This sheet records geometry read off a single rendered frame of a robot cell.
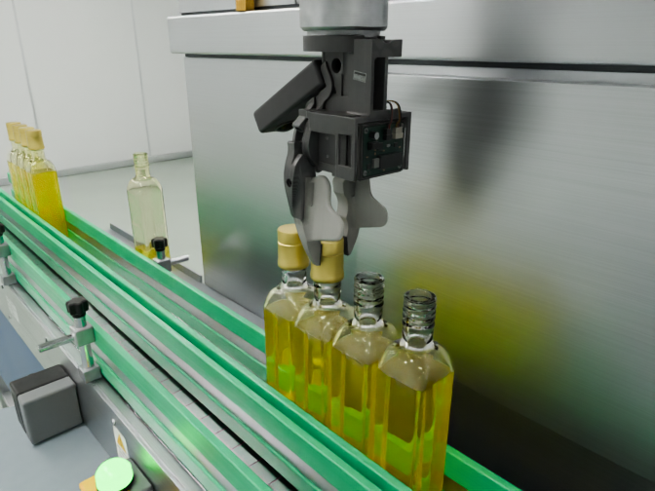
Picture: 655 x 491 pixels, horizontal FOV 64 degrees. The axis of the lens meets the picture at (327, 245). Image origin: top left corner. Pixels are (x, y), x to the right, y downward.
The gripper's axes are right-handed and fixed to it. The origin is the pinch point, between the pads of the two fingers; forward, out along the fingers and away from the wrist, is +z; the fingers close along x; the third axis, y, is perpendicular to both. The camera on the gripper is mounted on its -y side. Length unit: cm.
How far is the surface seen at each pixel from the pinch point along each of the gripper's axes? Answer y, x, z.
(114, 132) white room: -576, 191, 76
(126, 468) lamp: -18.1, -17.9, 30.7
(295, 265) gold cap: -4.2, -0.8, 3.3
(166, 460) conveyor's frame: -12.9, -14.7, 27.9
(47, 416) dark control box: -43, -21, 36
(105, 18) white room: -576, 199, -43
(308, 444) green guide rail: 3.8, -6.0, 19.5
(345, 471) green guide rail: 9.1, -5.8, 19.3
